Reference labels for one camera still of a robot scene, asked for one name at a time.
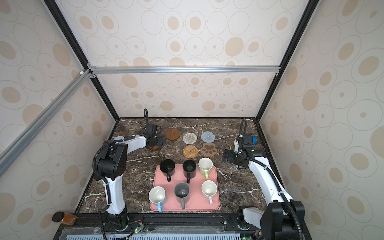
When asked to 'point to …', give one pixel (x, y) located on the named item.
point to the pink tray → (197, 201)
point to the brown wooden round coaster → (155, 148)
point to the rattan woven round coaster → (190, 151)
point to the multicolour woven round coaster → (190, 138)
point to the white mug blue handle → (157, 195)
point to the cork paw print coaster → (209, 150)
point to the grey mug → (182, 192)
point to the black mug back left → (167, 166)
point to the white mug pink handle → (209, 188)
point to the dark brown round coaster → (172, 134)
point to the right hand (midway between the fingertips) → (231, 157)
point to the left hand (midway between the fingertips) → (163, 137)
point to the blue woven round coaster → (208, 137)
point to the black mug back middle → (189, 168)
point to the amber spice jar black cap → (64, 218)
